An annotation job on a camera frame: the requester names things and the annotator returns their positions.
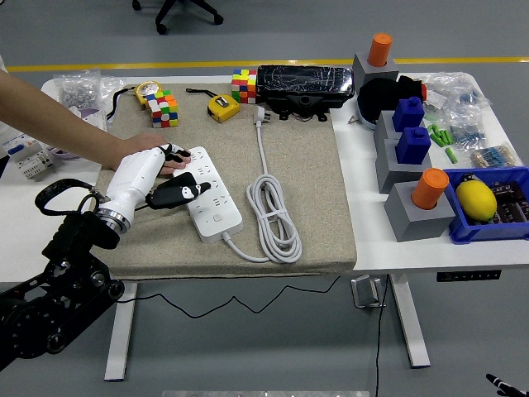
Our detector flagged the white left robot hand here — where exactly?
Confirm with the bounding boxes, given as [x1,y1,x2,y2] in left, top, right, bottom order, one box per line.
[100,143,212,227]

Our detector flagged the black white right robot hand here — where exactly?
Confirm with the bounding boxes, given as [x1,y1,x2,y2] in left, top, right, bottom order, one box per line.
[485,373,526,397]

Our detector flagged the person's hand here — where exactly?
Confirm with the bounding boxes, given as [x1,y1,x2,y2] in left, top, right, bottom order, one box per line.
[110,132,192,175]

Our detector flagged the white power strip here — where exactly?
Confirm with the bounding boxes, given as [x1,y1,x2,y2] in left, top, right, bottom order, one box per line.
[172,146,244,244]

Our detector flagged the thin black adapter cord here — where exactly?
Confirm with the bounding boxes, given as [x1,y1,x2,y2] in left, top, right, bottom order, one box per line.
[117,275,343,319]

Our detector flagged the twisted colourful puzzle cube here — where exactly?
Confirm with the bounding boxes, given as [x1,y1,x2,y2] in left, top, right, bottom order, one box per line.
[144,89,179,129]

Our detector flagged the round yellow tape measure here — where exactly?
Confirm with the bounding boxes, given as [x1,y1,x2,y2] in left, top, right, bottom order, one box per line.
[106,80,163,122]

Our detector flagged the clear bag of metal nuts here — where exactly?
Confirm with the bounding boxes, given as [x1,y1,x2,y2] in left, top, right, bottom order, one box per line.
[52,69,125,112]

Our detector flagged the square yellow tape measure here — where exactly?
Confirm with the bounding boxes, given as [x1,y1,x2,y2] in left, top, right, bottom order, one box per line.
[185,87,241,124]

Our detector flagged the white blue circuit breaker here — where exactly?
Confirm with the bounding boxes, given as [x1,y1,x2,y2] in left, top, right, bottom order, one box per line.
[2,136,57,181]

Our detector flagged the white table leg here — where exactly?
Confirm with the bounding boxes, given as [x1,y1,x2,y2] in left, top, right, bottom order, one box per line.
[102,283,138,382]
[388,273,431,369]

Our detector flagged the black table control panel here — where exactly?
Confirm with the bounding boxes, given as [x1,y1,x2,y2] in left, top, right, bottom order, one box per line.
[436,269,502,284]

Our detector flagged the person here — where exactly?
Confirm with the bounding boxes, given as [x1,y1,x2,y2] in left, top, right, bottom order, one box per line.
[0,53,26,179]

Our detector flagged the black office chair base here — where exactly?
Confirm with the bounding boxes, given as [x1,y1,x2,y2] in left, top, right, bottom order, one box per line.
[131,0,225,36]

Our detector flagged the blue plastic bin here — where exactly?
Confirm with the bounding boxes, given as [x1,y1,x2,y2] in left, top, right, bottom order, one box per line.
[441,165,529,245]

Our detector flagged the silver metal hook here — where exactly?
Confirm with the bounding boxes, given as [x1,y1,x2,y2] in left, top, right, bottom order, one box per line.
[350,275,388,309]

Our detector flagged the grey-brown fabric mat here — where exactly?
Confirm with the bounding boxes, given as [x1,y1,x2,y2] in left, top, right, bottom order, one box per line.
[82,82,359,282]

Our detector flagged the black film-wrapped device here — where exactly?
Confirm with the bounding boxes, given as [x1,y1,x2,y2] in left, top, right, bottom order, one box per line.
[255,65,355,122]

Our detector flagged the dark brown capacitors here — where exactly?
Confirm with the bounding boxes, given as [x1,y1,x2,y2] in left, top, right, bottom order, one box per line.
[489,180,529,224]

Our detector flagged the grey block with round hole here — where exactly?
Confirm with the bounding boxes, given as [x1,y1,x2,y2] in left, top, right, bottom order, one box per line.
[383,181,457,243]
[351,52,400,88]

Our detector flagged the yellow lemon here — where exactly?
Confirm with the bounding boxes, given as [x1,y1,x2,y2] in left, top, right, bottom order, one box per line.
[455,180,498,221]

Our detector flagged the orange cylinder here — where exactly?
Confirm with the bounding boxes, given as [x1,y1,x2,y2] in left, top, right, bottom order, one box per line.
[411,167,450,211]
[366,32,393,68]

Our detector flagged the clear bag of taped resistors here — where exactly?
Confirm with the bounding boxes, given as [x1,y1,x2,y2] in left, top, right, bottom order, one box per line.
[469,142,522,170]

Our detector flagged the grey block with square hole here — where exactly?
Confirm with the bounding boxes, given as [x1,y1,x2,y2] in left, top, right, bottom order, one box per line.
[374,138,433,194]
[373,110,414,146]

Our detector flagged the black fabric cap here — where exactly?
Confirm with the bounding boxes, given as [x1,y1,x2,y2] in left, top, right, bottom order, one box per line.
[356,74,429,132]

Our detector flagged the blue stepped block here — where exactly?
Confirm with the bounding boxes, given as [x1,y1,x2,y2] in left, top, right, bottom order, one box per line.
[394,127,432,166]
[391,97,426,133]

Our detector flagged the clear bag of blue resistors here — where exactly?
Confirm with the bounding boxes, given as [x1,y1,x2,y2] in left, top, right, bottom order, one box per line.
[448,117,487,150]

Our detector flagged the large clear parts bag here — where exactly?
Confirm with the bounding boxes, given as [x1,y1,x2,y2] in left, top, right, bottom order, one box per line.
[421,72,493,121]

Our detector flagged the white wall switch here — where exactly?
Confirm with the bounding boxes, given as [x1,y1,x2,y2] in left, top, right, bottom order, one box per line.
[84,112,107,132]

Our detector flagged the white power strip cable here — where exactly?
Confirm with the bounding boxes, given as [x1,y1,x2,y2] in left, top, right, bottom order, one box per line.
[222,105,303,265]

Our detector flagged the black hanging cable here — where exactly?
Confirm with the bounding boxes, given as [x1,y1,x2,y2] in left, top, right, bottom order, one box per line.
[374,275,392,397]

